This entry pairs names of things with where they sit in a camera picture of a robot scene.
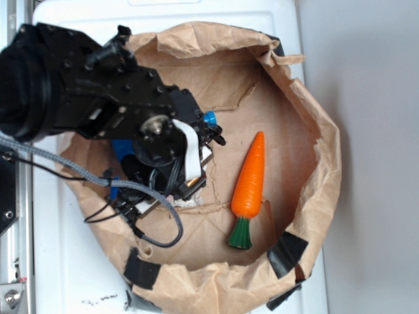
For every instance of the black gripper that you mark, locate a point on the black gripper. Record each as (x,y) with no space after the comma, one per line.
(158,161)

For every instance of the white paper ball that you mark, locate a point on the white paper ball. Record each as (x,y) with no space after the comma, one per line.
(196,200)

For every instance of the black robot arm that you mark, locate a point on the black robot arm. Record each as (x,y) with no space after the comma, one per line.
(55,80)

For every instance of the orange toy carrot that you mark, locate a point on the orange toy carrot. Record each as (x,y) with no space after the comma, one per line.
(247,196)

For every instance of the brown paper bag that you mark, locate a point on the brown paper bag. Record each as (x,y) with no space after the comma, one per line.
(240,75)

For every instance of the aluminium rail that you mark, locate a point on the aluminium rail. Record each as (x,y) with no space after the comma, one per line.
(17,278)

